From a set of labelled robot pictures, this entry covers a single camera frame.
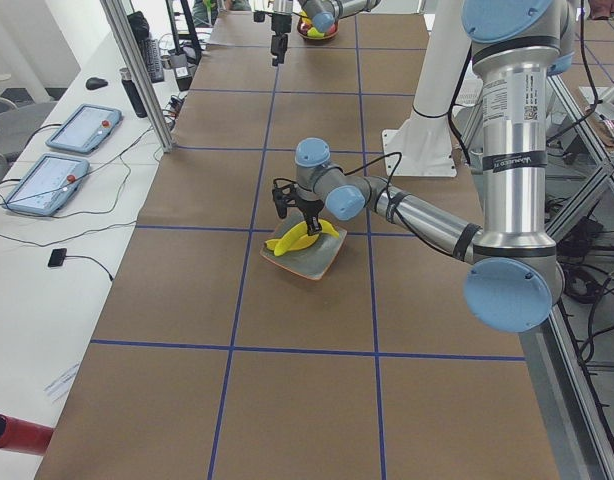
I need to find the yellow banana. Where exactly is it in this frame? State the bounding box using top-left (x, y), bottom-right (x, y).
top-left (265, 235), bottom-right (319, 256)
top-left (265, 219), bottom-right (339, 257)

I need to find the black keyboard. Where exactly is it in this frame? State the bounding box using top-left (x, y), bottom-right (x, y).
top-left (139, 38), bottom-right (164, 83)

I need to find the red fire extinguisher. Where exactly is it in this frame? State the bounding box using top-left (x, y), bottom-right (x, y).
top-left (0, 414), bottom-right (54, 456)

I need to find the black water bottle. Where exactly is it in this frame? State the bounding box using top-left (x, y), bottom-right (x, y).
top-left (119, 67), bottom-right (147, 118)

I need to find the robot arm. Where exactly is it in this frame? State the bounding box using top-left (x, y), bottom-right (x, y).
top-left (295, 1), bottom-right (576, 332)
top-left (254, 0), bottom-right (381, 67)

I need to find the woven brown fruit basket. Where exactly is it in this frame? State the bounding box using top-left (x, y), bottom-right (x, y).
top-left (297, 18), bottom-right (338, 41)

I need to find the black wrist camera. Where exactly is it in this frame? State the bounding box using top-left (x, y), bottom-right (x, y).
top-left (272, 178), bottom-right (297, 219)
top-left (253, 11), bottom-right (266, 23)

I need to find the small black puck device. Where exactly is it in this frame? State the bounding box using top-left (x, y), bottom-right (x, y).
top-left (47, 248), bottom-right (67, 268)

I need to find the aluminium frame post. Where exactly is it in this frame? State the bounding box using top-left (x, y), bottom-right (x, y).
top-left (100, 0), bottom-right (173, 153)

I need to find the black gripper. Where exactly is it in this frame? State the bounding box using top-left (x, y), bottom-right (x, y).
top-left (295, 193), bottom-right (323, 236)
top-left (270, 0), bottom-right (293, 66)

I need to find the upper teach pendant tablet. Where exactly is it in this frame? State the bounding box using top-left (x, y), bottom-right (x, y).
top-left (45, 104), bottom-right (123, 154)

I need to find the teach pendant tablet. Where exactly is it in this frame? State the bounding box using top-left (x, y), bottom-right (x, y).
top-left (3, 153), bottom-right (90, 217)
top-left (45, 104), bottom-right (123, 154)

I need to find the lower teach pendant tablet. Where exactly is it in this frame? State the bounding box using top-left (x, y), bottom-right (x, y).
top-left (3, 153), bottom-right (90, 217)

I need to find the black computer mouse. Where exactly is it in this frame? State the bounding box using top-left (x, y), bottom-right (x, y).
top-left (85, 77), bottom-right (108, 91)

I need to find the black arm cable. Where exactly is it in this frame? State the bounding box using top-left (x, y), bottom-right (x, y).
top-left (344, 152), bottom-right (461, 256)

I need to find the grey square plate orange rim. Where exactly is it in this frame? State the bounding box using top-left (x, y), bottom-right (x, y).
top-left (260, 214), bottom-right (347, 280)

